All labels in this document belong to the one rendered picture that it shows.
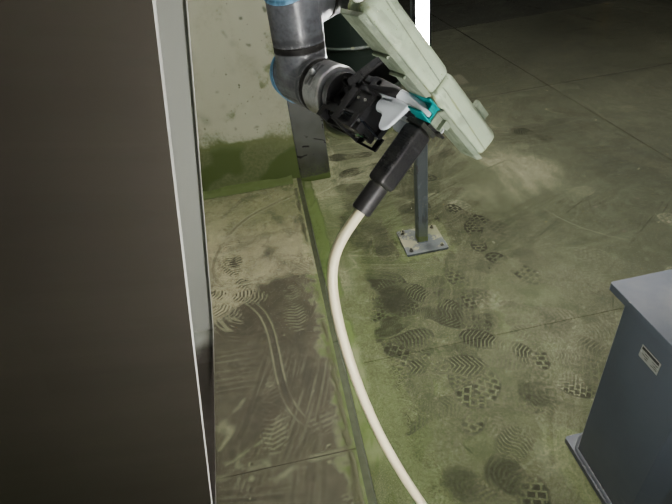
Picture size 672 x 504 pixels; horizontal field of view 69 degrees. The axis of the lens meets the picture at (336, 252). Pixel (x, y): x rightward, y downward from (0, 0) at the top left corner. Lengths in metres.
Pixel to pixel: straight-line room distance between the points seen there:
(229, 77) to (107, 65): 2.28
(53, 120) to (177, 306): 0.24
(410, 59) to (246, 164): 2.35
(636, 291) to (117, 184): 1.07
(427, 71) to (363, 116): 0.13
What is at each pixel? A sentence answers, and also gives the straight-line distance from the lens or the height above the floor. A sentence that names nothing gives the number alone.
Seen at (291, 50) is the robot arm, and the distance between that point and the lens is 0.88.
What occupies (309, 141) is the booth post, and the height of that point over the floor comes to 0.26.
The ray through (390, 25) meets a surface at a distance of 0.60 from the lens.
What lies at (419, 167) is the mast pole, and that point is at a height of 0.41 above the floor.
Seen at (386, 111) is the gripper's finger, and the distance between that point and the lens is 0.71.
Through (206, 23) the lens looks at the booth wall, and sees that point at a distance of 2.69.
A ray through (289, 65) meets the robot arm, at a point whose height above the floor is 1.19.
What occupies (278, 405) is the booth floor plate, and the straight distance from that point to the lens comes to 1.75.
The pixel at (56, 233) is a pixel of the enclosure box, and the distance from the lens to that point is 0.56.
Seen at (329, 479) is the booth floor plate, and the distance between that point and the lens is 1.58.
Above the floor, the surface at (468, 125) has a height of 1.14.
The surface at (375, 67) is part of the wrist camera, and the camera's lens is 0.79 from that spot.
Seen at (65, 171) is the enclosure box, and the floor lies 1.25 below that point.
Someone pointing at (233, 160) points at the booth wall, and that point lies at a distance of 2.91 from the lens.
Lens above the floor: 1.43
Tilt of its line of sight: 37 degrees down
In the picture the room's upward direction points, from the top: 8 degrees counter-clockwise
